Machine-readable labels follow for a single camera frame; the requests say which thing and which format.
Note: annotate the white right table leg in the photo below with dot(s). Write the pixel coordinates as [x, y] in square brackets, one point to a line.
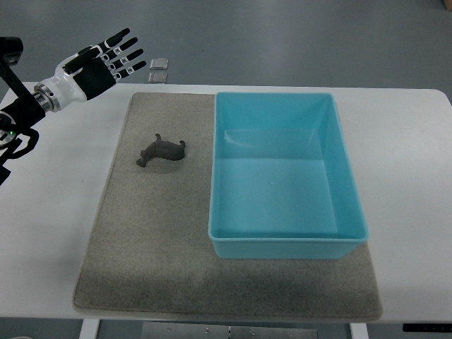
[359, 331]

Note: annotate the lower floor socket plate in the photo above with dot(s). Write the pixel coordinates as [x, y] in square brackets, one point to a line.
[157, 77]

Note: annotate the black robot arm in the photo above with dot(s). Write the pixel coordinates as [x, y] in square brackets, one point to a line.
[18, 137]

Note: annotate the black table control panel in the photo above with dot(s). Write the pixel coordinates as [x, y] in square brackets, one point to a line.
[427, 327]

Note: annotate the brown hippo toy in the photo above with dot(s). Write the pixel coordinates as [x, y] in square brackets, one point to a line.
[162, 149]

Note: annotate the white left table leg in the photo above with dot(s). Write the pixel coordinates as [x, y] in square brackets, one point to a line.
[89, 329]

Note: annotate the metal table crossbar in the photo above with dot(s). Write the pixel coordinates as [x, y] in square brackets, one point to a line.
[190, 330]

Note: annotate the white table leg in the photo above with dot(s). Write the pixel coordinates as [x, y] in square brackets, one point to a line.
[359, 331]
[89, 329]

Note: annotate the blue plastic box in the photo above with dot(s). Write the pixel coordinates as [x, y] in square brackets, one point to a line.
[282, 185]

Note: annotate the grey felt mat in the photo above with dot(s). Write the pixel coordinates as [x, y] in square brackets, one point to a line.
[150, 252]

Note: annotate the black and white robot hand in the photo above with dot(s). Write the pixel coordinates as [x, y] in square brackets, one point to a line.
[90, 72]

